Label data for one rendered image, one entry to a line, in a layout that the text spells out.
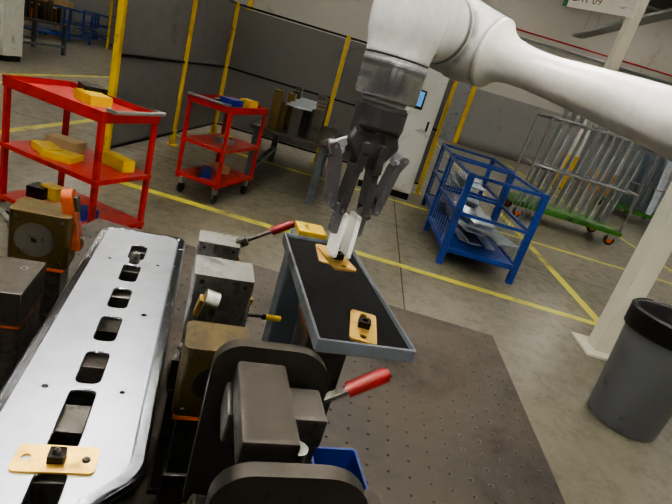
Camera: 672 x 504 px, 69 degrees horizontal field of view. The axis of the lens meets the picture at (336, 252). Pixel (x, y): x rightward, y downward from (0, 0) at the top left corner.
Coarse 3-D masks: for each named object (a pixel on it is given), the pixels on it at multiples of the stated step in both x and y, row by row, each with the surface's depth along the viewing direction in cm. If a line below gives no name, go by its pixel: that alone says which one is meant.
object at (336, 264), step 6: (318, 246) 79; (324, 246) 80; (324, 252) 77; (330, 258) 76; (336, 258) 76; (342, 258) 76; (330, 264) 74; (336, 264) 74; (342, 264) 75; (348, 264) 75; (342, 270) 73; (348, 270) 73; (354, 270) 74
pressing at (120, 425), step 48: (96, 240) 106; (144, 240) 112; (96, 288) 88; (144, 288) 92; (48, 336) 72; (144, 336) 79; (48, 384) 64; (96, 384) 66; (144, 384) 69; (0, 432) 55; (48, 432) 57; (96, 432) 59; (144, 432) 60; (0, 480) 50; (96, 480) 53
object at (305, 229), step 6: (300, 222) 103; (300, 228) 100; (306, 228) 101; (312, 228) 102; (318, 228) 103; (300, 234) 99; (306, 234) 99; (312, 234) 100; (318, 234) 100; (324, 234) 100
